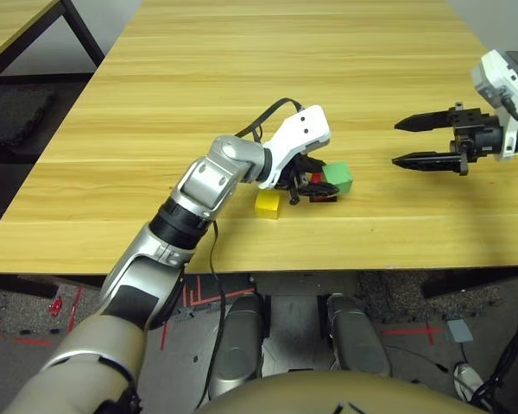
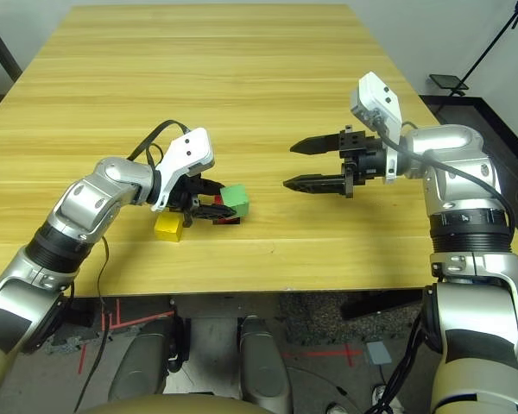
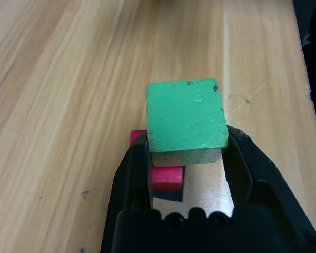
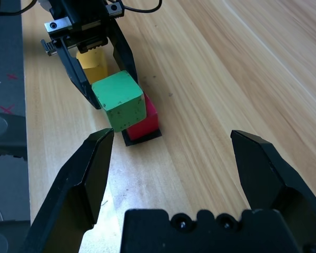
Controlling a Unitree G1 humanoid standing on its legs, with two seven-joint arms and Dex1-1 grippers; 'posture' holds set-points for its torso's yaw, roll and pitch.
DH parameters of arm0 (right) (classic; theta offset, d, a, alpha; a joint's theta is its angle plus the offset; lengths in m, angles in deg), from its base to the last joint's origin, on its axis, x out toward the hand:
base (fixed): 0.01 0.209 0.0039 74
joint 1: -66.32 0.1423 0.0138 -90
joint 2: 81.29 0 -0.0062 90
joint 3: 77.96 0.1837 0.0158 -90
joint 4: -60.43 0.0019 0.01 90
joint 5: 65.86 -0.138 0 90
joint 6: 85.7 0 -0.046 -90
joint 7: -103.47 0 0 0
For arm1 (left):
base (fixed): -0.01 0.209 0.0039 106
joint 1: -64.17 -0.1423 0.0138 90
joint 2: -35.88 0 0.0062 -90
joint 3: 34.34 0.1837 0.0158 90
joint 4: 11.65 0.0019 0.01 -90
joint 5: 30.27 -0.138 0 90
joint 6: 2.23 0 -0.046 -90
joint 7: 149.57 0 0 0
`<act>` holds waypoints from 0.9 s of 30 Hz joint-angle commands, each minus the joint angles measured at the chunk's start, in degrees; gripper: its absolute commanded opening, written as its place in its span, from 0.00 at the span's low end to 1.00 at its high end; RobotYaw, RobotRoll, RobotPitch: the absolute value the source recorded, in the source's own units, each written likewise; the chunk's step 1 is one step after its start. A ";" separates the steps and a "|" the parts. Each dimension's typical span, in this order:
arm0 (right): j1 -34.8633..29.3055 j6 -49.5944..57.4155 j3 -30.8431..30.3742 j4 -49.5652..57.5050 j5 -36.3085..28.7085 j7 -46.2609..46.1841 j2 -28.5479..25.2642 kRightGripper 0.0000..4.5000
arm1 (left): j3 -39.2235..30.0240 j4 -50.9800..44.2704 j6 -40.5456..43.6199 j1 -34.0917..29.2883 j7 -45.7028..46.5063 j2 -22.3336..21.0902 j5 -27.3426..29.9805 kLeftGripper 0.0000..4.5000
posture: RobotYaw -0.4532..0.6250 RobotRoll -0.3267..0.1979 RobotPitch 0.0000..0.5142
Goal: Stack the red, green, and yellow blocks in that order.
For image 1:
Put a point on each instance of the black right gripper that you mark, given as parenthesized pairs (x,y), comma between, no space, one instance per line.
(479,133)

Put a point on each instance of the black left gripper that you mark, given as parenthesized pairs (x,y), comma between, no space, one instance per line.
(295,181)

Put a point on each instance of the red wooden block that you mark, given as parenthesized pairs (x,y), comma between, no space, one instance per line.
(317,177)

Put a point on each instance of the green wooden block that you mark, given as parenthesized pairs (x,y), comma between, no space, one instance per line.
(339,177)

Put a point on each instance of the yellow wooden block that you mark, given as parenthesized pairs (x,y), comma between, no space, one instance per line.
(267,205)

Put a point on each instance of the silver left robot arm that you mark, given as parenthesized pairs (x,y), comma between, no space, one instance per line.
(207,177)

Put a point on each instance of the speckled black rubber mat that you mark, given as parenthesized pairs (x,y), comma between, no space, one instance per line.
(393,297)

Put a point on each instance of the grey right robot leg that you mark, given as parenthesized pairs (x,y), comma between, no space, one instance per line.
(354,336)

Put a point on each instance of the grey robot leg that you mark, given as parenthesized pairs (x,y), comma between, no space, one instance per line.
(354,336)
(237,345)

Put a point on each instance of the grey left robot leg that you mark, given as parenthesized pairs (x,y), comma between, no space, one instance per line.
(237,345)

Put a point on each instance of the grey floor pedal box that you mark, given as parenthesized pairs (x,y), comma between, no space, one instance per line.
(459,331)

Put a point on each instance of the beige robot torso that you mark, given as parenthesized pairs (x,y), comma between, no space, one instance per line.
(328,394)

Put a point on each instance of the black foam floor mat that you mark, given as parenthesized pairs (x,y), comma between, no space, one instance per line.
(17,114)

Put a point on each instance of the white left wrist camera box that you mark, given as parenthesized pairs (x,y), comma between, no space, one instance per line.
(302,129)

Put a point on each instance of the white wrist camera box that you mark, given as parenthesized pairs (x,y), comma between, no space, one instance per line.
(494,73)
(302,129)

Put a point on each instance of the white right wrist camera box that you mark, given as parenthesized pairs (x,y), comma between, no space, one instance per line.
(494,73)

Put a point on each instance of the wooden side table black frame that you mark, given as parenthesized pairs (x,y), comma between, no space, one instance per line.
(8,21)

